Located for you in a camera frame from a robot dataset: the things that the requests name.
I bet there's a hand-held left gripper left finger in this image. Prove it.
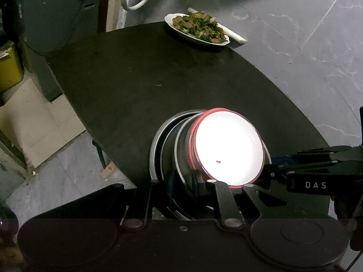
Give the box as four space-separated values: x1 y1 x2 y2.
28 171 175 230

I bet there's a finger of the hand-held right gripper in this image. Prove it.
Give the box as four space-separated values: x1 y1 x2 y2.
250 160 363 189
271 145 363 162

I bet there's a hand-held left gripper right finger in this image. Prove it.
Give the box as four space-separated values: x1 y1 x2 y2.
191 171 338 230

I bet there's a large stainless steel plate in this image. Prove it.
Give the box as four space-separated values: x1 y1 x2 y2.
149 109 209 221

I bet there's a shallow stainless steel plate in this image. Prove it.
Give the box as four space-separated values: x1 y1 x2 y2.
159 113 199 219

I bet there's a stainless steel bowl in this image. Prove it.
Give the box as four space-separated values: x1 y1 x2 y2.
174 110 272 204

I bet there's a white ceramic bowl with mark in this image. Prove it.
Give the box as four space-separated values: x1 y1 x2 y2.
189 108 265 189

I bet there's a small wooden block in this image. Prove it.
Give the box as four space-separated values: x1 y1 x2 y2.
100 163 115 180

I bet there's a black table leg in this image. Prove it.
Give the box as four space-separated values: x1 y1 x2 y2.
92 139 108 169

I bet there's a white oval plate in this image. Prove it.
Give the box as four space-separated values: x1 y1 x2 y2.
164 13 230 46

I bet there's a yellow bin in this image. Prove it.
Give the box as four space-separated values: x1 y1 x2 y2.
0 41 25 94

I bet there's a grey cabinet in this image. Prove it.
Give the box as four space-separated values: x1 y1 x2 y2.
11 0 98 102

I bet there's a brown wooden door frame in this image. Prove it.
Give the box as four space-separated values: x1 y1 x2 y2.
96 0 114 33

